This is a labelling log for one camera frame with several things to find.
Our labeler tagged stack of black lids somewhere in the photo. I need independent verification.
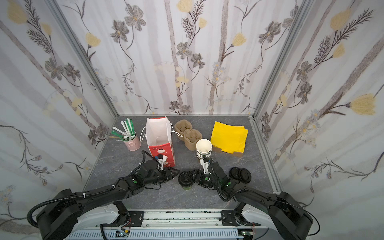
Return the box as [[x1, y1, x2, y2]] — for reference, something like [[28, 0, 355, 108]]
[[239, 168, 252, 184]]

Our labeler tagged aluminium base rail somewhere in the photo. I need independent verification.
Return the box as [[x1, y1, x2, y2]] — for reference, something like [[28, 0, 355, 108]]
[[55, 208, 310, 240]]

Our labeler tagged brown pulp cup carrier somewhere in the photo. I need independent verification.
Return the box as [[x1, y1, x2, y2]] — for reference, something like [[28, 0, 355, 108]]
[[174, 120, 203, 151]]

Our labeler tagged black cup lid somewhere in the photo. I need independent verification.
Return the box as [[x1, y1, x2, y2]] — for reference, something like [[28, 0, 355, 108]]
[[178, 171, 195, 187]]

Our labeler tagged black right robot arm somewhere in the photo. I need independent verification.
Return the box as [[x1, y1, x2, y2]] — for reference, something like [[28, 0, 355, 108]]
[[184, 159, 319, 240]]

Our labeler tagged brown cardboard napkin holder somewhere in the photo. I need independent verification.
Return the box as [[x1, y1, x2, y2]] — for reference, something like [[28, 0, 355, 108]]
[[212, 146, 244, 158]]

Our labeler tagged green paper coffee cup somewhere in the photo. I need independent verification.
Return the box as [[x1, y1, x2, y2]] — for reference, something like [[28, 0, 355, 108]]
[[182, 186, 192, 191]]

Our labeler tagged yellow napkin stack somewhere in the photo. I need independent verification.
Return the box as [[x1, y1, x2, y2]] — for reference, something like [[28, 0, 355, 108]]
[[211, 122, 248, 153]]

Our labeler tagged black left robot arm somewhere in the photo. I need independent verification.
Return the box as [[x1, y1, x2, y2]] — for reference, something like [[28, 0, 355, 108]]
[[27, 157, 180, 240]]

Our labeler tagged red white paper bag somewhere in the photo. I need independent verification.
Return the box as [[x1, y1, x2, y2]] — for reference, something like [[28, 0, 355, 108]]
[[140, 117, 182, 167]]

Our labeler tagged pink straw holder cup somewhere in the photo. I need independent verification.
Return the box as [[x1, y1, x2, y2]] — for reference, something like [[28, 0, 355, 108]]
[[124, 136, 141, 152]]

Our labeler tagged stack of paper cups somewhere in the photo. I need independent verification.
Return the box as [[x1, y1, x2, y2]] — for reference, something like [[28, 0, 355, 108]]
[[196, 139, 213, 160]]

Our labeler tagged single black lid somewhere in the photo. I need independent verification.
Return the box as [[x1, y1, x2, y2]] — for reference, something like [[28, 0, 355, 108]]
[[229, 167, 241, 181]]

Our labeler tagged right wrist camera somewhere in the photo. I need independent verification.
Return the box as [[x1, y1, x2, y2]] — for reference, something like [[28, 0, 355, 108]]
[[200, 158, 210, 175]]

